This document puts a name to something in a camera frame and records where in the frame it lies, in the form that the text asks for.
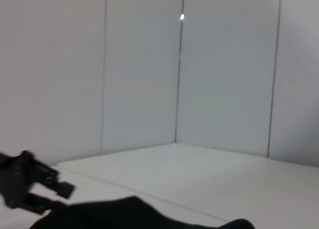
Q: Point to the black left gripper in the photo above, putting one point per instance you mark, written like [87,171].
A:
[15,179]

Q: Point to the black FREE! print t-shirt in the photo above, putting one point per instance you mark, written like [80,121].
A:
[124,214]

